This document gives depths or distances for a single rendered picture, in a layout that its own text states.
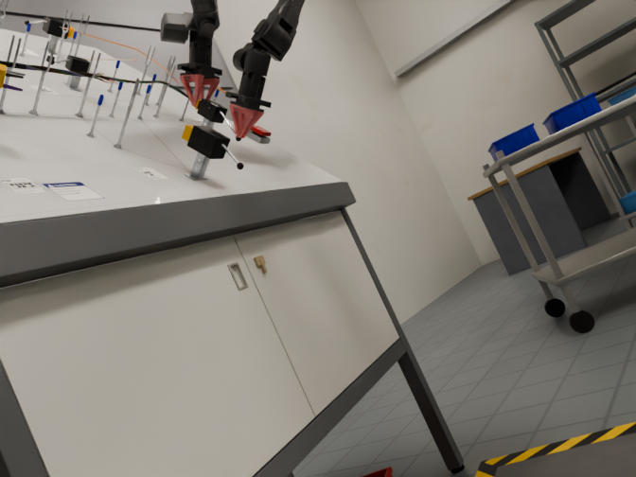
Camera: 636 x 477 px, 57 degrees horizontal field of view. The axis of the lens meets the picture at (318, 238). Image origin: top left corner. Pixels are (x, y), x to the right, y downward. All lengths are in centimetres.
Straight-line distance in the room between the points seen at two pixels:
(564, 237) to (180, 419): 438
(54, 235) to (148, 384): 25
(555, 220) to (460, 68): 256
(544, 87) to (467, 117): 87
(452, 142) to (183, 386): 626
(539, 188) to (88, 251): 444
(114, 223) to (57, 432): 30
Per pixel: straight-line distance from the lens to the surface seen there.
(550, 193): 503
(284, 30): 148
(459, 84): 699
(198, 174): 121
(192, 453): 94
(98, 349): 87
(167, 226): 99
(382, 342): 158
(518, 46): 682
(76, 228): 87
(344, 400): 131
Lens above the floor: 64
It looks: 4 degrees up
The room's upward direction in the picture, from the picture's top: 25 degrees counter-clockwise
